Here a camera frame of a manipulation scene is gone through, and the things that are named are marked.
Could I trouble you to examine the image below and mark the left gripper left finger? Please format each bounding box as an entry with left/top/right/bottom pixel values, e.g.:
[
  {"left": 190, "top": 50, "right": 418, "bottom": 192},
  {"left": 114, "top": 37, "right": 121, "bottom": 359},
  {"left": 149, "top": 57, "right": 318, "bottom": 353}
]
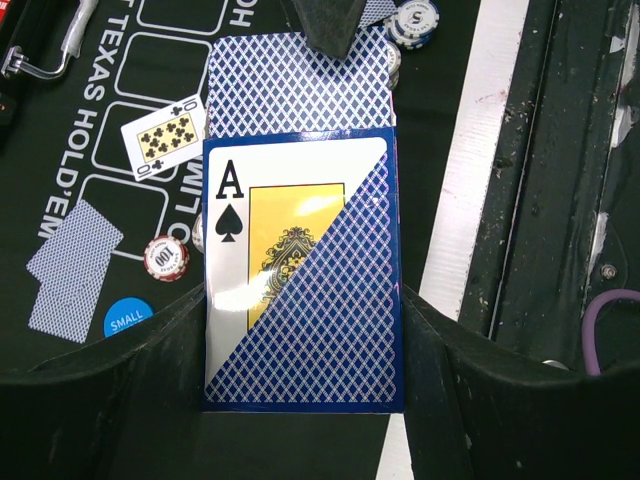
[{"left": 1, "top": 286, "right": 205, "bottom": 479}]

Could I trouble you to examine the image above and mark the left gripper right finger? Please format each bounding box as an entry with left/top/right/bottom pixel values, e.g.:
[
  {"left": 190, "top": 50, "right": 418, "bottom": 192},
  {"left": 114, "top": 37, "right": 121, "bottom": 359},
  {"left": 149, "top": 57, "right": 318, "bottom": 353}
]
[{"left": 402, "top": 287, "right": 639, "bottom": 479}]

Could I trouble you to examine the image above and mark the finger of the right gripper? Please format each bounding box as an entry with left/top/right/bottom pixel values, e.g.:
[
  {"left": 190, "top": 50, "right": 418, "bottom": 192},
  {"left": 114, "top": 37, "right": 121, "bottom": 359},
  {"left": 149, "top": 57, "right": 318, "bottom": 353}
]
[{"left": 293, "top": 0, "right": 366, "bottom": 59}]

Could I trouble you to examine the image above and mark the grey white chip stack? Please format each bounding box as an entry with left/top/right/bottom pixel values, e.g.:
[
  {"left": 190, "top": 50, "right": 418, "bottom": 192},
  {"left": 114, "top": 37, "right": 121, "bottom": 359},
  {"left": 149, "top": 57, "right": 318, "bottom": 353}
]
[{"left": 387, "top": 41, "right": 401, "bottom": 90}]

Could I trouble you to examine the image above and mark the blue white chip stack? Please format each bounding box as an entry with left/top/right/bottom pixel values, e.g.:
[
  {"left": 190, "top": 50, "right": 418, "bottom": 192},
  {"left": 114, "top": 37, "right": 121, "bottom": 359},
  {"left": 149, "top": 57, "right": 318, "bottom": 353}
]
[{"left": 385, "top": 0, "right": 440, "bottom": 50}]

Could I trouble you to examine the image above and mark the blue backed card deck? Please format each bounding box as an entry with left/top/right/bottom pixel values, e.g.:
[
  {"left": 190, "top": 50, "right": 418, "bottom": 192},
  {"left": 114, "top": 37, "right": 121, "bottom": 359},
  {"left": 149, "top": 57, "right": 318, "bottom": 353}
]
[{"left": 206, "top": 27, "right": 393, "bottom": 138}]

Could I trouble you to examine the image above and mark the blue round blind button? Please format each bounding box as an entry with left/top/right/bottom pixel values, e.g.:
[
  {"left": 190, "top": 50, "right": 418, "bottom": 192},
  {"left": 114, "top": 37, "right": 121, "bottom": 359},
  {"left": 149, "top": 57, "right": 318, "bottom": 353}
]
[{"left": 103, "top": 297, "right": 154, "bottom": 338}]

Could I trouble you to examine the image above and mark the red white chip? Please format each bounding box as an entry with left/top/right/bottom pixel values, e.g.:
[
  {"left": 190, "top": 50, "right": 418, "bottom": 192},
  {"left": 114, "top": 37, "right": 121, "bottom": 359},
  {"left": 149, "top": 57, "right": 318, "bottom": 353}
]
[{"left": 143, "top": 235, "right": 190, "bottom": 282}]

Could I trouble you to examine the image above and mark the ten of clubs card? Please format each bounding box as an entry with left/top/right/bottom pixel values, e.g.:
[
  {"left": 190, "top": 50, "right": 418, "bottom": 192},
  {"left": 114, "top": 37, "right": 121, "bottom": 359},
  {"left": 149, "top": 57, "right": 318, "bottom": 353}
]
[{"left": 121, "top": 94, "right": 206, "bottom": 182}]

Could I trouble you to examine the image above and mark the black poker table mat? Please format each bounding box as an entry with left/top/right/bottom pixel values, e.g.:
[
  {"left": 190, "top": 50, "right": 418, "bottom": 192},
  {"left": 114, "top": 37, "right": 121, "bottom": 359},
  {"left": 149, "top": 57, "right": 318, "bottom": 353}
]
[{"left": 0, "top": 0, "right": 481, "bottom": 480}]

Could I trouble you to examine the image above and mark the white table board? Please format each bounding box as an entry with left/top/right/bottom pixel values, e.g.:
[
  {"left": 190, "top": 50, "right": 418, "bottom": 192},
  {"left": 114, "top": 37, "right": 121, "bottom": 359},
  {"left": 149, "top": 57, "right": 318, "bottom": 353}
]
[{"left": 384, "top": 0, "right": 531, "bottom": 480}]

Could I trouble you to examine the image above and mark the black aluminium chip case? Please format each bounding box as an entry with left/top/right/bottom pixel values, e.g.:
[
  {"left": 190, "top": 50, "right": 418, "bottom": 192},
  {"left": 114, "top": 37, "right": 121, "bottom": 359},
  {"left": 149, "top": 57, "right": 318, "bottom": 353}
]
[{"left": 1, "top": 1, "right": 98, "bottom": 143}]

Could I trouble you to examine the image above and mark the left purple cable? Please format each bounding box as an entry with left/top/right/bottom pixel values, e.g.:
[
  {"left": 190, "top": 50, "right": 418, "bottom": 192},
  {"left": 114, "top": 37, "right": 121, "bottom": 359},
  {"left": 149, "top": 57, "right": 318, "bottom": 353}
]
[{"left": 581, "top": 288, "right": 640, "bottom": 376}]

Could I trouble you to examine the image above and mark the aluminium mounting rail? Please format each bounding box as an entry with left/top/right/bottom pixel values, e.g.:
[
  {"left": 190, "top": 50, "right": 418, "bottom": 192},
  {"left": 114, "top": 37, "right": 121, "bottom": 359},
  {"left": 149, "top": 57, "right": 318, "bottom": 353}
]
[{"left": 459, "top": 1, "right": 639, "bottom": 370}]

